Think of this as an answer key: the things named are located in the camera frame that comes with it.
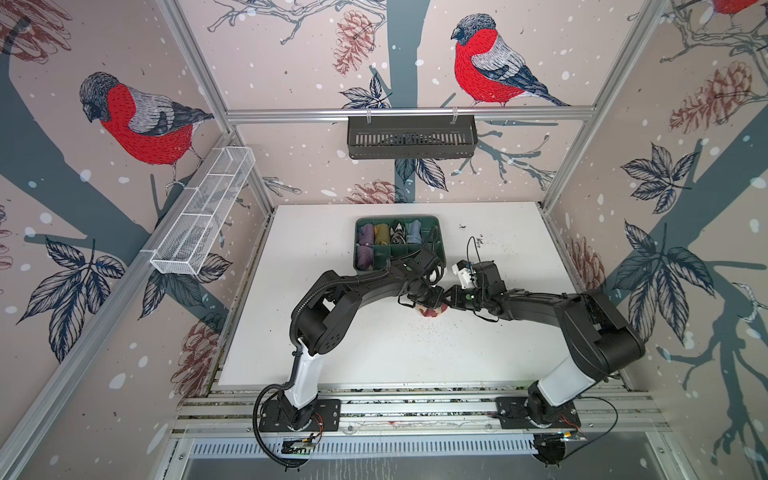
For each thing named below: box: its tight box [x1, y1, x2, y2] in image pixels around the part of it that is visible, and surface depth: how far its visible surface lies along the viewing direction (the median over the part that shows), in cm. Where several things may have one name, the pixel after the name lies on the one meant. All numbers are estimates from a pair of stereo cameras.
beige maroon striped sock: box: [416, 303, 449, 317], surface depth 90 cm
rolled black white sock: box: [390, 222, 406, 244], surface depth 106 cm
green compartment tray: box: [354, 215, 447, 272], surface depth 106 cm
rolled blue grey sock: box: [406, 219, 422, 245], surface depth 108 cm
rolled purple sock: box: [358, 223, 375, 246], surface depth 106 cm
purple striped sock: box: [356, 245, 373, 271], surface depth 99 cm
